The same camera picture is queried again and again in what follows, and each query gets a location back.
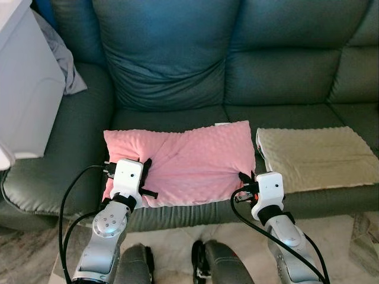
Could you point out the pink minky pillow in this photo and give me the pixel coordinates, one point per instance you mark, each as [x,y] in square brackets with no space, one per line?
[189,163]

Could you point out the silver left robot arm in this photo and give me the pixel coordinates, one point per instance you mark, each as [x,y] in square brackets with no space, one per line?
[106,236]

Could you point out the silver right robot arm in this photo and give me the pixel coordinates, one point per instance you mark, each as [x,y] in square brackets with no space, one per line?
[287,239]

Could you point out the beige minky pillow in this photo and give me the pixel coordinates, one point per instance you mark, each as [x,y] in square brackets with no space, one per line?
[320,157]

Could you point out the dark green leather sofa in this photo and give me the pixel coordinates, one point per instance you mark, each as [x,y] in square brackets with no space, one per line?
[249,71]

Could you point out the silver left robot leg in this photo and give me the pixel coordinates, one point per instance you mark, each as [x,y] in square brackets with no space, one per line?
[135,266]

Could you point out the silver robot leg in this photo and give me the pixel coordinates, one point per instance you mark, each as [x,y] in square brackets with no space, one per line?
[135,266]
[222,266]

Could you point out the silver right robot leg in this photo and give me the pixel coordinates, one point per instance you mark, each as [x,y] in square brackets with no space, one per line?
[222,266]

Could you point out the grey cloth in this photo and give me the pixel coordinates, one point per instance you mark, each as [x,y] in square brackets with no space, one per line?
[65,65]

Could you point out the white box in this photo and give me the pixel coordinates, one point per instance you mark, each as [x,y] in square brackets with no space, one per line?
[26,89]

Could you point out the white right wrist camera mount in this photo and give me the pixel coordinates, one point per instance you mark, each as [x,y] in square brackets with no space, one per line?
[269,188]

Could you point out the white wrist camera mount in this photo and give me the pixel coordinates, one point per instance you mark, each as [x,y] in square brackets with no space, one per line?
[127,176]
[269,188]

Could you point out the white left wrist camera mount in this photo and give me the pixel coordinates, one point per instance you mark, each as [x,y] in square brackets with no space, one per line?
[127,176]

